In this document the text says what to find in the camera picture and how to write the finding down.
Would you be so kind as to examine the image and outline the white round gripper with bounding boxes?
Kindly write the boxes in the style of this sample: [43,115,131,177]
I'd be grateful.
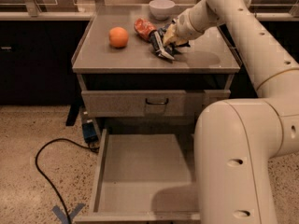
[163,8,202,47]

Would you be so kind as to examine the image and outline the blue chip bag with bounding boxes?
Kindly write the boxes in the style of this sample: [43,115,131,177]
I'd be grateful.
[149,23,190,61]

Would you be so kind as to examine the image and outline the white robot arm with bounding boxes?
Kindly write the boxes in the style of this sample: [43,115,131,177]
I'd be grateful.
[166,0,299,224]

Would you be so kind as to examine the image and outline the grey drawer cabinet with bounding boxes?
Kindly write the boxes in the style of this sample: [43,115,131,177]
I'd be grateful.
[73,6,239,132]

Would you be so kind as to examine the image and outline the grey top drawer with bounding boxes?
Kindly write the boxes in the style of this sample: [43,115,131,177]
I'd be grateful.
[81,90,231,118]

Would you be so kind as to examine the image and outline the open grey middle drawer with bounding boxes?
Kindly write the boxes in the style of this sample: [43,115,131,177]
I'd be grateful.
[74,127,201,224]

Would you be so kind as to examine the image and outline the long white counter ledge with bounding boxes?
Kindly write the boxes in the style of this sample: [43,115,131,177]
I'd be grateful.
[0,12,299,21]

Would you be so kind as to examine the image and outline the crushed red soda can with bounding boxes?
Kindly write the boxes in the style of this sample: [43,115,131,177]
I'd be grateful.
[134,18,157,41]

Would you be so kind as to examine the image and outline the white bowl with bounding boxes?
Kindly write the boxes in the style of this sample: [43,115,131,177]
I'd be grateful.
[149,0,175,20]

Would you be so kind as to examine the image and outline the orange fruit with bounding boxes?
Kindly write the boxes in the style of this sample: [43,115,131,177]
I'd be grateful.
[108,27,129,49]

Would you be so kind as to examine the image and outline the blue power box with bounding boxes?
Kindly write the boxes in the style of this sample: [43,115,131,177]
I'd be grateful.
[81,120,98,144]

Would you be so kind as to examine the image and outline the dark base cabinets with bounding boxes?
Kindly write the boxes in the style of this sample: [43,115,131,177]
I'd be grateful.
[0,20,299,106]

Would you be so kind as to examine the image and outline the blue tape cross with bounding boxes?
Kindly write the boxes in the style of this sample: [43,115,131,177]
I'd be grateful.
[52,203,85,224]

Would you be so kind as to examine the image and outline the black drawer handle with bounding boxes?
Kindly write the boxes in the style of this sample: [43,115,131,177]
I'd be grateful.
[145,98,169,105]

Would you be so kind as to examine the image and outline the black cable left floor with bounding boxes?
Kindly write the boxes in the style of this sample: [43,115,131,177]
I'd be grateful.
[34,137,100,224]

